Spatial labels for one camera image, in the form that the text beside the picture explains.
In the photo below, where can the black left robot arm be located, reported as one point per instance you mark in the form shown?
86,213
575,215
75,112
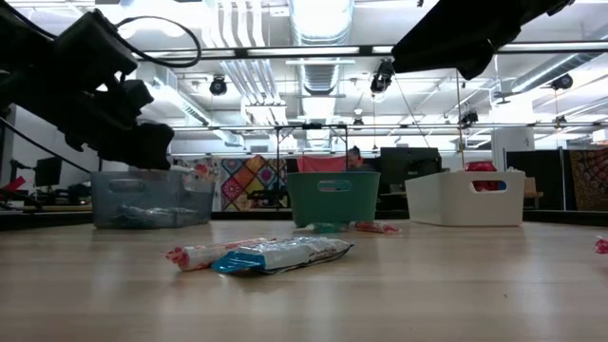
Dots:
24,57

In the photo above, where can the teal wrapped candy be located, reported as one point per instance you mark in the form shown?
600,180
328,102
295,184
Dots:
328,228

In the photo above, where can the white pillar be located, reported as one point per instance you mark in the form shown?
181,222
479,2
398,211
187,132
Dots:
513,147

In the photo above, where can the tan cardboard box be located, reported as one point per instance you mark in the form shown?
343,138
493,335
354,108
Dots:
533,187

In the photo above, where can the round silver ceiling duct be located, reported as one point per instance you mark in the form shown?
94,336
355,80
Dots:
320,24

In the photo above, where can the dark patterned tapestry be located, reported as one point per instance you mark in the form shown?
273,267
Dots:
589,180

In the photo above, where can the colourful patchwork quilt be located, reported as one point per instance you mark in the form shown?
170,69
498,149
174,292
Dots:
242,185

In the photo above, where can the red white candy roll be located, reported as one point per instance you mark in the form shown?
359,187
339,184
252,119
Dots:
375,227
601,245
199,254

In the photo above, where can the red cloth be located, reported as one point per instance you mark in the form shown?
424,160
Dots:
323,164

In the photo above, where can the red lever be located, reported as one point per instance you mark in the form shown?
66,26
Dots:
14,184

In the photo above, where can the black computer monitor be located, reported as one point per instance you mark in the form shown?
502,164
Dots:
408,164

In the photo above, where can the black partition panel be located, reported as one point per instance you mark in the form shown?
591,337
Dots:
537,176

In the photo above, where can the green plastic bin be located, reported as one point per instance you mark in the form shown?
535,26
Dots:
332,204

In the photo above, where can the white plastic bin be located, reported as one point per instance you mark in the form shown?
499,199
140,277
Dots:
451,204

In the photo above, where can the black hanging spotlight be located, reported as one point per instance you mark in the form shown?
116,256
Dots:
382,78
469,118
218,87
563,81

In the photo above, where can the small black monitor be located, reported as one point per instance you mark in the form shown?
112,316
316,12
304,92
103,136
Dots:
47,171

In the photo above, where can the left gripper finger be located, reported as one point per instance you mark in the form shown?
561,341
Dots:
142,147

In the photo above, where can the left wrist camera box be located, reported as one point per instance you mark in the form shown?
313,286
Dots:
95,50

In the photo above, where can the black metal stand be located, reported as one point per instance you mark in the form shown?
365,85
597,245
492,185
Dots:
311,126

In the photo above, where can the person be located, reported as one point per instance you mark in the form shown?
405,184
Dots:
355,159

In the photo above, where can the grey translucent plastic bin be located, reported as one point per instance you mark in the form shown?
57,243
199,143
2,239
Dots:
190,199

